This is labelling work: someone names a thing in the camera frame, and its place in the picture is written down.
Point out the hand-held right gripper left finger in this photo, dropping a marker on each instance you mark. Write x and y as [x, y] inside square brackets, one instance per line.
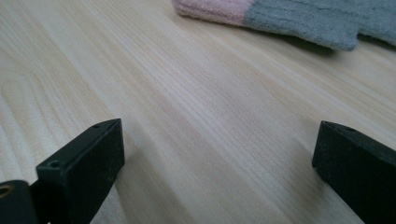
[84, 168]

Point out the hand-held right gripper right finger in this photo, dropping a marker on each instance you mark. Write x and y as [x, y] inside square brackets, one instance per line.
[358, 168]

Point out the grey and pink knit glove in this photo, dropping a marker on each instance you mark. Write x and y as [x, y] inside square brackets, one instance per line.
[295, 21]

